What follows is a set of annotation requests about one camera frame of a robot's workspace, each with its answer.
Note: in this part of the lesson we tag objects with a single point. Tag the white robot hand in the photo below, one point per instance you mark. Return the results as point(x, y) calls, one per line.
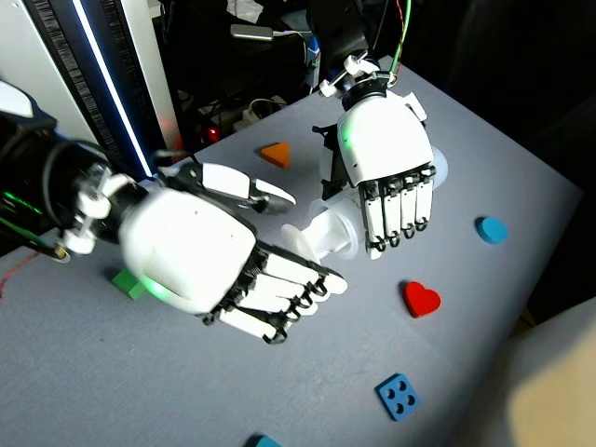
point(186, 247)
point(382, 139)

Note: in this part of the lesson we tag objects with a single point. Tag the red heart block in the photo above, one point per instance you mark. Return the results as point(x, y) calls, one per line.
point(419, 298)

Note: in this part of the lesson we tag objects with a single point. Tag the grey table cloth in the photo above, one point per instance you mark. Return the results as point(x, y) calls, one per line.
point(139, 396)

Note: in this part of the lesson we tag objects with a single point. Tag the blue round disc block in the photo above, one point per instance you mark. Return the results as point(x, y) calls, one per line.
point(492, 229)

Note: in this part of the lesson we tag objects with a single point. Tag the beige blurred object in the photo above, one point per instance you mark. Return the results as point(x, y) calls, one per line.
point(549, 386)

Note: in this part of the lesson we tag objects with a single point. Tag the orange triangle block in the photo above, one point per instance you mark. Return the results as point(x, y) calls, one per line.
point(277, 153)

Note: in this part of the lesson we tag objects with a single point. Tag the blue square four-hole block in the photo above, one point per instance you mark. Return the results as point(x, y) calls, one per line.
point(398, 396)

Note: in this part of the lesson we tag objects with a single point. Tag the white power strip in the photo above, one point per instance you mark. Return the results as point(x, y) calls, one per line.
point(253, 114)

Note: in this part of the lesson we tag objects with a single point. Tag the silver flat device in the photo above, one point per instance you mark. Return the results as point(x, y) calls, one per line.
point(251, 32)

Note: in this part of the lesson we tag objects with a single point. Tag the large translucent plastic syringe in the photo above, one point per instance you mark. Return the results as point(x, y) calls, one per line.
point(333, 228)

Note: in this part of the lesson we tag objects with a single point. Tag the green block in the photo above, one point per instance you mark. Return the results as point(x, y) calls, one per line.
point(125, 281)

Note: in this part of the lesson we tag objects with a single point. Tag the white tower with blue light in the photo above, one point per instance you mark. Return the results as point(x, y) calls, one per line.
point(28, 60)

